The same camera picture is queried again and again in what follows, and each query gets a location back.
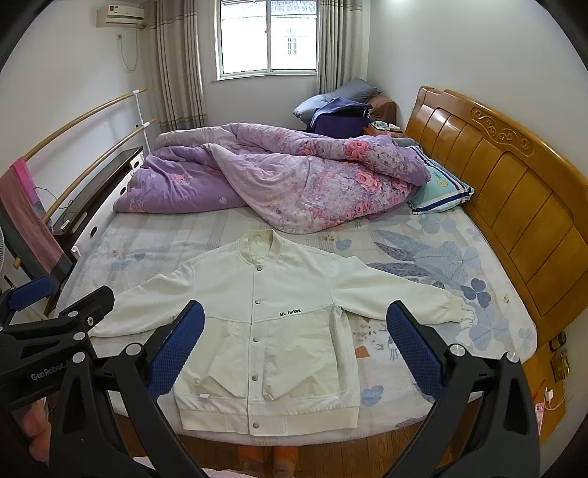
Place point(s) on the grey blue pillow pile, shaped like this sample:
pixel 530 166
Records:
pixel 354 90

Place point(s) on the right striped curtain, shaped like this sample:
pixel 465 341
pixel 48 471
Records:
pixel 342 42

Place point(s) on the window with white frame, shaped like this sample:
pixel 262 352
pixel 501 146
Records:
pixel 265 38

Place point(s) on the teal striped pillow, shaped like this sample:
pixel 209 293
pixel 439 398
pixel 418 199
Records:
pixel 443 192

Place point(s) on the person's left hand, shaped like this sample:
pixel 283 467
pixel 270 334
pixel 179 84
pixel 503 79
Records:
pixel 38 428

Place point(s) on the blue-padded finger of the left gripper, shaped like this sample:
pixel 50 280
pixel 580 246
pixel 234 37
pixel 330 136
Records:
pixel 18 299

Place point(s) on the striped curtain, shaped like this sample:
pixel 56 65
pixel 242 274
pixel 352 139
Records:
pixel 173 55
pixel 342 42

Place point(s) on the white button-up jacket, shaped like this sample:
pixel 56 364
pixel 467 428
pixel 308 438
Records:
pixel 276 356

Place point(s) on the floral white bed sheet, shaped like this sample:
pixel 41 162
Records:
pixel 445 250

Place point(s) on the left striped curtain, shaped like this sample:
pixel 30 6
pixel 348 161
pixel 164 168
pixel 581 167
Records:
pixel 173 55

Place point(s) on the white air conditioner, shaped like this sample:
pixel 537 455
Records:
pixel 117 15

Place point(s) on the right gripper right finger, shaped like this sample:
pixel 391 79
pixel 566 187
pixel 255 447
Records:
pixel 482 422

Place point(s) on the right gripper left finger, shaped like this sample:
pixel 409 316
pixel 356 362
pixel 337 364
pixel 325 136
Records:
pixel 143 373

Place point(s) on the purple floral quilt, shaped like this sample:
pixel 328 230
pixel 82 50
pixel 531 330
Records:
pixel 296 181

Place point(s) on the dark purple folded blanket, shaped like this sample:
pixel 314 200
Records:
pixel 340 118

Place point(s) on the pink red towel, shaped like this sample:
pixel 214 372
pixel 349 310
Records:
pixel 25 210

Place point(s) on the brass wall socket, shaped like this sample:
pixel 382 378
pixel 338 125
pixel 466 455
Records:
pixel 560 365

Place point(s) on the wooden headboard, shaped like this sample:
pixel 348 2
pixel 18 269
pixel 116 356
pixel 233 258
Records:
pixel 529 202

